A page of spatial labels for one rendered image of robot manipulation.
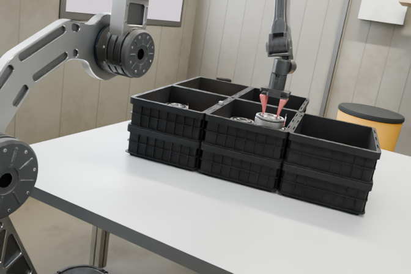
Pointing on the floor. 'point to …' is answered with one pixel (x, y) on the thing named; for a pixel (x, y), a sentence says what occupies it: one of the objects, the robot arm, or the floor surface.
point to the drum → (374, 118)
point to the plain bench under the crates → (221, 213)
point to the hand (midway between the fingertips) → (270, 114)
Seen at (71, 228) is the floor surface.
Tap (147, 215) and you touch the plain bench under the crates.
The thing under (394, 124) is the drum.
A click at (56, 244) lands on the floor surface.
